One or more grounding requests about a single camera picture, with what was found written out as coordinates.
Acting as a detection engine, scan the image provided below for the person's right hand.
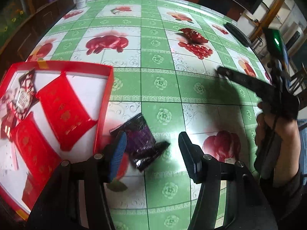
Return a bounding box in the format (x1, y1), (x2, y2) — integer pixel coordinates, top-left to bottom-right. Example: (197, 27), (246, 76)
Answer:
(254, 101), (299, 177)

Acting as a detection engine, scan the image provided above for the black remote control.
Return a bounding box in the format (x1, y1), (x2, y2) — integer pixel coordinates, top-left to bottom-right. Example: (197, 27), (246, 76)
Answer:
(224, 22), (251, 47)

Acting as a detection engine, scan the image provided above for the red white patterned candy packet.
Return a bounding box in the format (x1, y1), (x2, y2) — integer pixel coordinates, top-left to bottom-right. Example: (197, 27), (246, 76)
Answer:
(10, 69), (38, 122)

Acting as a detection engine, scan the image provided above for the flower wall mural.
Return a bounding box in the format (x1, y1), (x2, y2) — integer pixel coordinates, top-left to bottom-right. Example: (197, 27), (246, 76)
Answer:
(0, 0), (28, 47)

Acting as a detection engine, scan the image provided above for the shiny red snack packet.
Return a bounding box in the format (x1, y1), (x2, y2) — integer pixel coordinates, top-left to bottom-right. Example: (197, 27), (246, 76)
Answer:
(1, 112), (17, 140)

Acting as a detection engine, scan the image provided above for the person's right forearm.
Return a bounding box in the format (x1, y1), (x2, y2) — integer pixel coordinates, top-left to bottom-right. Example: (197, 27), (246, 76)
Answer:
(263, 157), (307, 230)

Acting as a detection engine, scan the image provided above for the red shallow cardboard box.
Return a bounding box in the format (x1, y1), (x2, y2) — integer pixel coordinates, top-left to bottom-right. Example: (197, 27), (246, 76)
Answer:
(1, 60), (114, 220)

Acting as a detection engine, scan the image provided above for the white pink dotted snack packet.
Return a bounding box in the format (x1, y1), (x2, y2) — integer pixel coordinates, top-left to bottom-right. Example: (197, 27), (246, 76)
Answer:
(0, 140), (18, 171)

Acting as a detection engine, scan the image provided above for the dark wooden cabinet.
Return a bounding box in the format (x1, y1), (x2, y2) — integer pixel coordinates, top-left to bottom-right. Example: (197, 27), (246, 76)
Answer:
(1, 0), (75, 77)

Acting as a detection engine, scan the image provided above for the long red snack pack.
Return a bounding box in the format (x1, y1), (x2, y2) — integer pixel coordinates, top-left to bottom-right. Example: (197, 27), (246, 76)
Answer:
(36, 73), (97, 152)
(10, 112), (61, 189)

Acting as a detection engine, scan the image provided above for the green fruit pattern tablecloth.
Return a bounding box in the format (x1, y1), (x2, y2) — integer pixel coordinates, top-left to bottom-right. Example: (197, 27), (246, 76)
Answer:
(28, 0), (268, 229)

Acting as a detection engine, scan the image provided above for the dark red honey snack packet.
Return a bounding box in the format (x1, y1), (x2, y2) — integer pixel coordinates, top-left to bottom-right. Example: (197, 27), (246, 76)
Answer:
(22, 173), (42, 210)

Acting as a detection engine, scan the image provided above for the dark purple snack packet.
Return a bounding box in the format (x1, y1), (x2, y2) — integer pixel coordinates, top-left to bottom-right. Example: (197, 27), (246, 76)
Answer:
(109, 113), (170, 172)

